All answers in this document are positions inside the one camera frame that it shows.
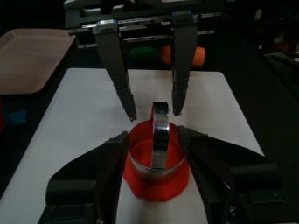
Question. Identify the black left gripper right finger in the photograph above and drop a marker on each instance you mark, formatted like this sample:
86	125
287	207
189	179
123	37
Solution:
234	180

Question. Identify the green round toy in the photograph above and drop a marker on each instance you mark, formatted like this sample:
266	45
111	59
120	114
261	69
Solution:
144	54

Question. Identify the pink plastic tray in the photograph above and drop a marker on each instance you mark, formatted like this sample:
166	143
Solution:
31	58

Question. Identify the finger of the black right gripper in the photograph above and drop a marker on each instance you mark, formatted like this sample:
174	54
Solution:
183	64
115	73

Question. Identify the red flat dough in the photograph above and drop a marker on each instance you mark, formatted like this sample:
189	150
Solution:
155	191

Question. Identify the blue tape piece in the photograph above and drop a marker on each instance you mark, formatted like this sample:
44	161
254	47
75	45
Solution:
15	116

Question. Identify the round metal dough cutter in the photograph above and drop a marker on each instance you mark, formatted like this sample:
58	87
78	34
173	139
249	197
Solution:
159	137

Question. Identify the white cutting board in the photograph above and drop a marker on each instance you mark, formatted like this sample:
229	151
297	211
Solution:
86	102

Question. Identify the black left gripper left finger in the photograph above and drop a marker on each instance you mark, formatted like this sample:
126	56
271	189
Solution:
78	189

